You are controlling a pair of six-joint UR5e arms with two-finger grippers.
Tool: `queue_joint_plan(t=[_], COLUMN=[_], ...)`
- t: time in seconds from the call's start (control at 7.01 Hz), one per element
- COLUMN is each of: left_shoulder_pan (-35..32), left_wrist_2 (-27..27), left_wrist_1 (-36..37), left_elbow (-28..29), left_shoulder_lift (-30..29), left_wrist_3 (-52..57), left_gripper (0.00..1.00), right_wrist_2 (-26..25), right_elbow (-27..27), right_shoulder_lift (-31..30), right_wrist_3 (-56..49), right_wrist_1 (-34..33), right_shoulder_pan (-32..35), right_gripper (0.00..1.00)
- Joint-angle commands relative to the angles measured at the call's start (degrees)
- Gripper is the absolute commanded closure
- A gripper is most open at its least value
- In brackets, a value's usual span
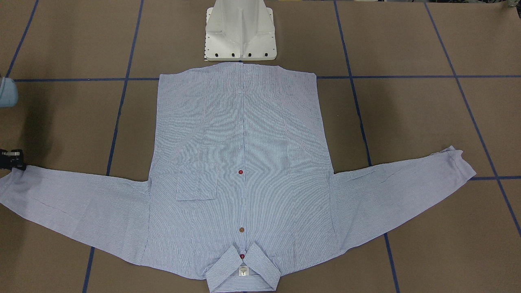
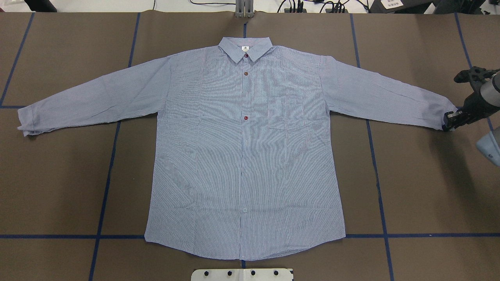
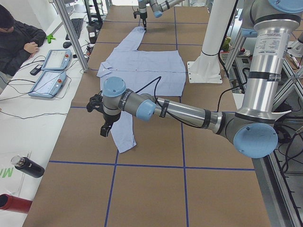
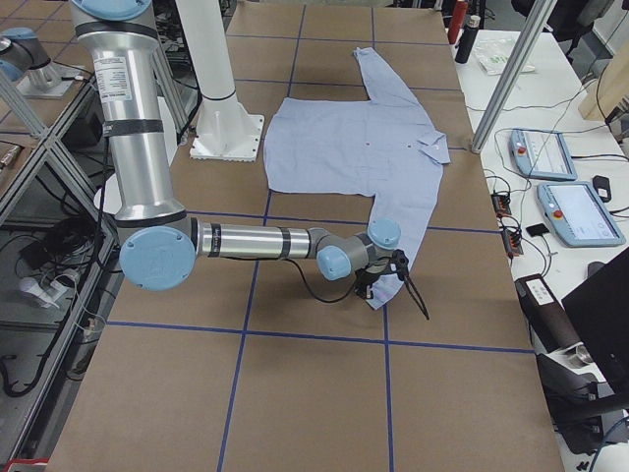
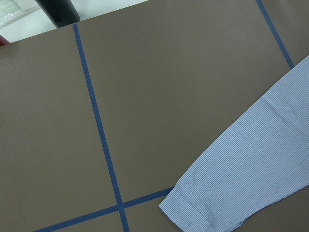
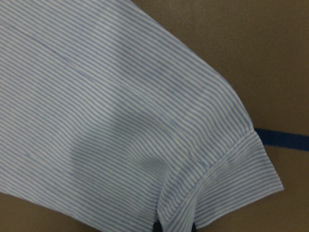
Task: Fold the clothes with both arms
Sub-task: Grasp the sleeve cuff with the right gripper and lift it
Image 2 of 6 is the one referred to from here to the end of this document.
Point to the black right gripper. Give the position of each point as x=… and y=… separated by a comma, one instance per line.
x=477, y=105

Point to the blue striped button shirt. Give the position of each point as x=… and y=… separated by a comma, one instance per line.
x=244, y=168

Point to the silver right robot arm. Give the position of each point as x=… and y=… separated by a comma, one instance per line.
x=488, y=145

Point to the black box with label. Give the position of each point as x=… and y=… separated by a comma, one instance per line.
x=399, y=6

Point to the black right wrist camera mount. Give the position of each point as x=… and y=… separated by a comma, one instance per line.
x=477, y=77

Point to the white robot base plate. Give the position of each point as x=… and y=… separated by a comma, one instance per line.
x=262, y=274

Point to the grey aluminium frame post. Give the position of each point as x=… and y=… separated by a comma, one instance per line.
x=244, y=9

